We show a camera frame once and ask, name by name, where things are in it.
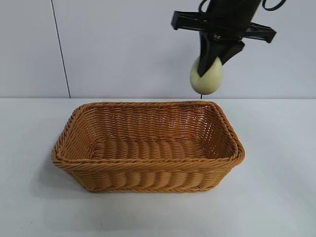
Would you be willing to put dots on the pale yellow egg yolk pastry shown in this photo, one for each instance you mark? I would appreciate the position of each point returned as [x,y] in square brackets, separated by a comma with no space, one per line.
[209,84]

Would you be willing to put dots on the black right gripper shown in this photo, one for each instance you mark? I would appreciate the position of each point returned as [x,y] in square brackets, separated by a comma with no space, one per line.
[229,17]

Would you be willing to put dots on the brown woven wicker basket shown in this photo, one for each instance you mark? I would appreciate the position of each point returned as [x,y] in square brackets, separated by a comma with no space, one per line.
[148,172]

